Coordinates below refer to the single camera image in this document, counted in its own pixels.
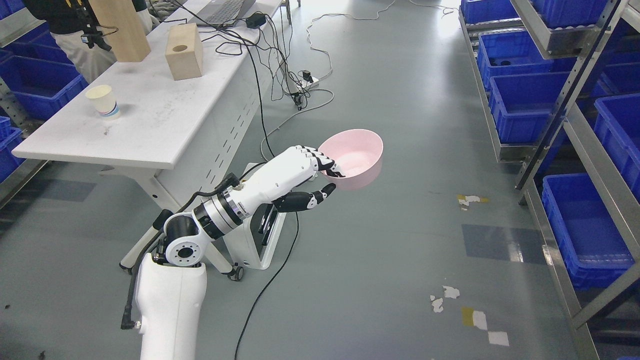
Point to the blue bin right middle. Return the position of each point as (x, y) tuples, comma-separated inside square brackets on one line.
[(521, 104)]

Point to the white folding table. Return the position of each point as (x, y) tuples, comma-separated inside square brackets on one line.
[(173, 137)]

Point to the small wooden block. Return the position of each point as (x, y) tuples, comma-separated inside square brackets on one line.
[(184, 52)]

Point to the paper cup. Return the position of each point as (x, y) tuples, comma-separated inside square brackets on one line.
[(104, 102)]

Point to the person in black shirt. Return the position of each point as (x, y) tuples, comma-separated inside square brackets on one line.
[(67, 28)]

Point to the steel shelving right side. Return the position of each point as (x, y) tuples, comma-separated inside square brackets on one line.
[(596, 135)]

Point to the laptop keyboard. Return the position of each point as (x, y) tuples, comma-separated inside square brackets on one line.
[(222, 13)]

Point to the blue bin right front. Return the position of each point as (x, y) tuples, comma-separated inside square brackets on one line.
[(592, 248)]

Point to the pink plastic bowl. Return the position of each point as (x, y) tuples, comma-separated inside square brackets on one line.
[(358, 153)]

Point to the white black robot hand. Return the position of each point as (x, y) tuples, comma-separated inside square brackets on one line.
[(274, 181)]

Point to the tall wooden block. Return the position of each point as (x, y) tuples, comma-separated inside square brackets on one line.
[(128, 39)]

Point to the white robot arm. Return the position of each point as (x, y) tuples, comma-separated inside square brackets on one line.
[(169, 276)]

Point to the black power adapter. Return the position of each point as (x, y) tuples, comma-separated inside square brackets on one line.
[(255, 20)]

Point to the blue bin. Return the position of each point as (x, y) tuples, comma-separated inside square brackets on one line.
[(592, 248), (521, 104)]

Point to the white power strip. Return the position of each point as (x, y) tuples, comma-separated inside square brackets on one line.
[(296, 83)]

